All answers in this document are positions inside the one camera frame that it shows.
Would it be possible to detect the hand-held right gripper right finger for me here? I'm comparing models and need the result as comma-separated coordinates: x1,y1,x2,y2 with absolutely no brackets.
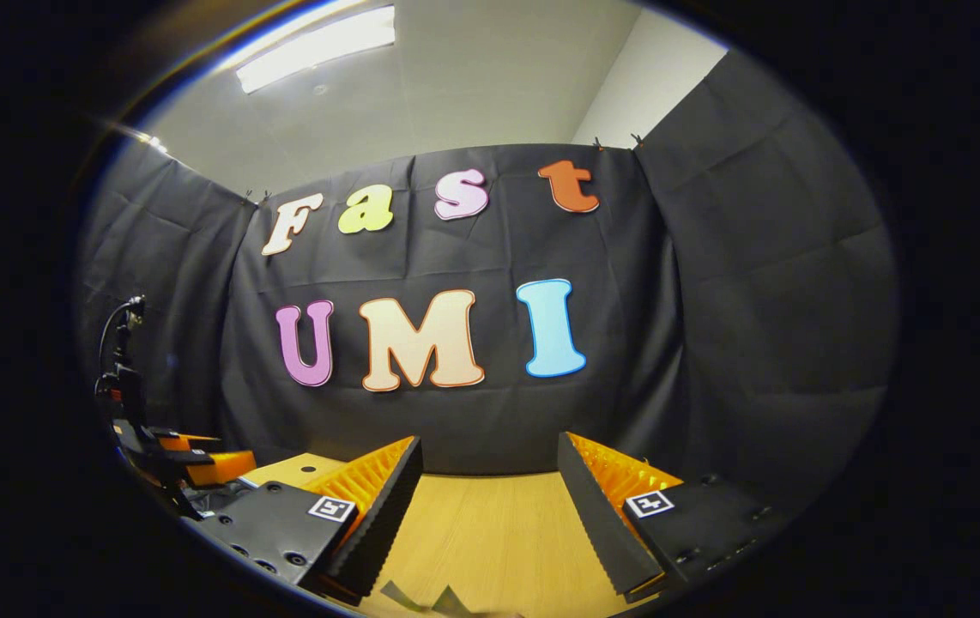
557,431,781,598

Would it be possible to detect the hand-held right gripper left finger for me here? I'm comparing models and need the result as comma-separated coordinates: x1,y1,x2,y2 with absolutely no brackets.
197,434,425,607

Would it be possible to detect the black backdrop cloth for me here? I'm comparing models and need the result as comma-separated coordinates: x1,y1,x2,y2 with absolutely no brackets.
74,47,898,516

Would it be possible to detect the rectangular ceiling light panel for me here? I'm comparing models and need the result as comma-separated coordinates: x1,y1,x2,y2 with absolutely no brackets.
235,4,396,95

